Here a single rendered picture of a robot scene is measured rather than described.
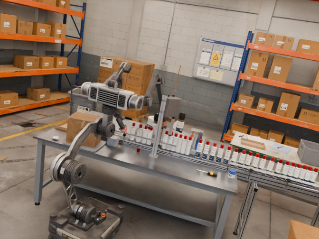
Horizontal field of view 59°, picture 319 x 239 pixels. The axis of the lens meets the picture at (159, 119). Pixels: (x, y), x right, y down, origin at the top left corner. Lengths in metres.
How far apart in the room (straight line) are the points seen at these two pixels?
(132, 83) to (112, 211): 3.92
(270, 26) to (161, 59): 2.77
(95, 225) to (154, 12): 6.07
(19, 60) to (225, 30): 4.69
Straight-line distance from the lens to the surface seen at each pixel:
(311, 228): 2.05
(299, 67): 7.19
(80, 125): 2.89
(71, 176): 2.30
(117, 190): 3.46
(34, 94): 6.87
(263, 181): 3.11
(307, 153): 4.15
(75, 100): 5.35
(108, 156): 2.83
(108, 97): 2.50
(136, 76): 6.38
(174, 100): 2.81
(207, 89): 7.37
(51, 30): 6.94
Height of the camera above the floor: 2.02
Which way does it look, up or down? 16 degrees down
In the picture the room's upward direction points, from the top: 11 degrees clockwise
